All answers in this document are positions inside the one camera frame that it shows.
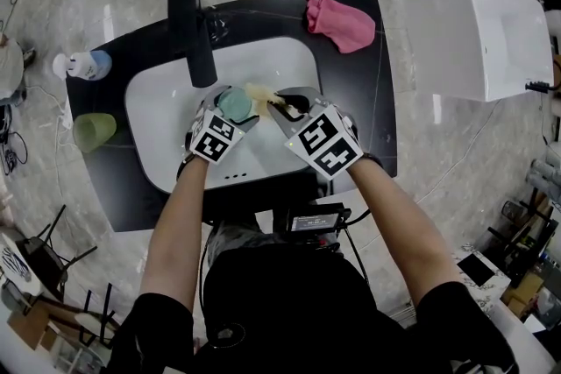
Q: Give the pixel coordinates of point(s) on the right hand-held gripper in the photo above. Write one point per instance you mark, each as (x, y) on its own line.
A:
(326, 142)

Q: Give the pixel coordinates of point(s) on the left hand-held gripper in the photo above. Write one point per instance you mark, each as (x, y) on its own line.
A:
(215, 139)

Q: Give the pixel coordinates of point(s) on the teal frosted cup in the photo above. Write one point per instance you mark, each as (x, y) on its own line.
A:
(235, 104)

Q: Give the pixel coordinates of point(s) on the beige sponge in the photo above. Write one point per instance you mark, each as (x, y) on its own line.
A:
(259, 95)

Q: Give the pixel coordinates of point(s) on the person's left forearm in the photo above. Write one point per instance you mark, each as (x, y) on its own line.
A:
(175, 223)

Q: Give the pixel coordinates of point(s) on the person's right forearm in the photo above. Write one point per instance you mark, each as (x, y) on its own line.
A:
(403, 232)

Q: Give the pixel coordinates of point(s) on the green frosted cup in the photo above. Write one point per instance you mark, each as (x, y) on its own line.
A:
(93, 132)

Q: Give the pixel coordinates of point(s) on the white sink basin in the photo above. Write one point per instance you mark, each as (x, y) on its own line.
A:
(166, 136)

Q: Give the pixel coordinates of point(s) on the black faucet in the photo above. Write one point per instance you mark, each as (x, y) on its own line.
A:
(193, 35)

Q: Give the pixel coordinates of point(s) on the pink cloth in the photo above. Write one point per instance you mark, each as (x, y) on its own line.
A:
(342, 24)

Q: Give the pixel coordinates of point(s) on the black device with screen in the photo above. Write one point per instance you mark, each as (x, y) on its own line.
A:
(313, 223)

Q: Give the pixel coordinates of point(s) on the person's grey trousers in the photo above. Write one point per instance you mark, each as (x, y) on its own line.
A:
(239, 234)

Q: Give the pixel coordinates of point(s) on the blue pump soap bottle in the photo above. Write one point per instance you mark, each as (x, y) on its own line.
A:
(90, 65)

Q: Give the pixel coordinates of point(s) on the person's black shirt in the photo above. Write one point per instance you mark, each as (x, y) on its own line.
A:
(285, 311)

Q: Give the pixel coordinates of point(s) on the black folding chair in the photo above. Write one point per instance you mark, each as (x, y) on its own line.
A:
(41, 258)

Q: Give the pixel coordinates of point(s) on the black stone tile sample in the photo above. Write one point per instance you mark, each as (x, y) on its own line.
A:
(476, 269)

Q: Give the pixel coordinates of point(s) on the black shelf rack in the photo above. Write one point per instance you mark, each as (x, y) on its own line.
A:
(523, 232)

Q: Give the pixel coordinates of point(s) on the black stool frame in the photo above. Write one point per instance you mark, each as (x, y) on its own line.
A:
(98, 315)

